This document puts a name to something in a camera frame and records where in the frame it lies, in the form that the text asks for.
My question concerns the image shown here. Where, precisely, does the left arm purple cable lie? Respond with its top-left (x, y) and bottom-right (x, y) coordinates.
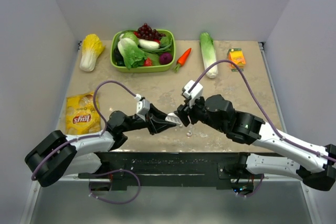
top-left (31, 80), bottom-right (140, 181)

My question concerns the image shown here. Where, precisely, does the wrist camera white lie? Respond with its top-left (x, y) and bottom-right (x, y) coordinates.
top-left (182, 80), bottom-right (203, 108)
top-left (134, 94), bottom-right (150, 121)

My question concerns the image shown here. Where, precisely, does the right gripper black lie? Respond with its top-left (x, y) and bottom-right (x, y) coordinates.
top-left (174, 93), bottom-right (226, 133)

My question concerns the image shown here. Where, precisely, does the green lettuce in basket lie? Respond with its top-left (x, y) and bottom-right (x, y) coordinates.
top-left (117, 38), bottom-right (147, 69)

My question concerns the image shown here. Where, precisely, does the orange juice carton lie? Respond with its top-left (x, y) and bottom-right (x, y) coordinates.
top-left (227, 48), bottom-right (246, 71)

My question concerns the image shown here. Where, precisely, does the white radish in basket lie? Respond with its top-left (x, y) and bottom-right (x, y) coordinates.
top-left (139, 39), bottom-right (160, 50)

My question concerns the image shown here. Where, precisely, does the orange toy carrot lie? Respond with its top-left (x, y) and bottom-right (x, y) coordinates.
top-left (173, 48), bottom-right (192, 73)

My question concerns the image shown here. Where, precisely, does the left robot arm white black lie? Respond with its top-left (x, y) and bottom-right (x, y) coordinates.
top-left (25, 104), bottom-right (182, 187)

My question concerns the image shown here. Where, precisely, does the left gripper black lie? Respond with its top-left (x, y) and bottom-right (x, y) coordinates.
top-left (120, 103), bottom-right (176, 135)

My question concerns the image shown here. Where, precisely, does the yellow napa cabbage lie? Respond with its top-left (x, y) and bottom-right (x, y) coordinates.
top-left (79, 34), bottom-right (105, 72)

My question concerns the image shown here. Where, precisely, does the green white napa cabbage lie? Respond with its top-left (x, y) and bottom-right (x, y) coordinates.
top-left (199, 32), bottom-right (217, 69)

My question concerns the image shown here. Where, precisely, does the red strawberry in basket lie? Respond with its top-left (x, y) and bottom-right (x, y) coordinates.
top-left (143, 58), bottom-right (153, 67)

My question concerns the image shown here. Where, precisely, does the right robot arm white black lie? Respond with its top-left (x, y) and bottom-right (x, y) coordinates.
top-left (176, 94), bottom-right (335, 191)

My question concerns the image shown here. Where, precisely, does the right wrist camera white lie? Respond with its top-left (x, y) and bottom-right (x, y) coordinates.
top-left (182, 80), bottom-right (203, 108)

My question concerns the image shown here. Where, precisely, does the purple onion in basket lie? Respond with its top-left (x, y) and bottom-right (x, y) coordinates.
top-left (159, 52), bottom-right (173, 65)

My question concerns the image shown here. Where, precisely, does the yellow lays chips bag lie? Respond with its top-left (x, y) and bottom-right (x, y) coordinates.
top-left (65, 92), bottom-right (101, 135)

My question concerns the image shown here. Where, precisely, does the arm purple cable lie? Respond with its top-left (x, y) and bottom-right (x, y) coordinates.
top-left (31, 80), bottom-right (140, 181)
top-left (193, 59), bottom-right (336, 162)

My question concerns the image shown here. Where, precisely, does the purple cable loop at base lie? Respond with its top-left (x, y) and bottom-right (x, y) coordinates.
top-left (88, 170), bottom-right (140, 205)

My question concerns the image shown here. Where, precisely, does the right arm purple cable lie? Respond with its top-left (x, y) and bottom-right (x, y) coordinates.
top-left (193, 59), bottom-right (336, 162)

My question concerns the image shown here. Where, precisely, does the red grape bunch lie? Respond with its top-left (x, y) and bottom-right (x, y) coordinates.
top-left (133, 23), bottom-right (166, 40)

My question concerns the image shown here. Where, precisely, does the white earbud charging case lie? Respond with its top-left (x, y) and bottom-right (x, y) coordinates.
top-left (165, 112), bottom-right (183, 125)

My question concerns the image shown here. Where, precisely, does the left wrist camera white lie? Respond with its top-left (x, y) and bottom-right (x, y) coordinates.
top-left (134, 94), bottom-right (150, 121)

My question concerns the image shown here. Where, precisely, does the green plastic basket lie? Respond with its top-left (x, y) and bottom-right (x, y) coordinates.
top-left (110, 29), bottom-right (176, 73)

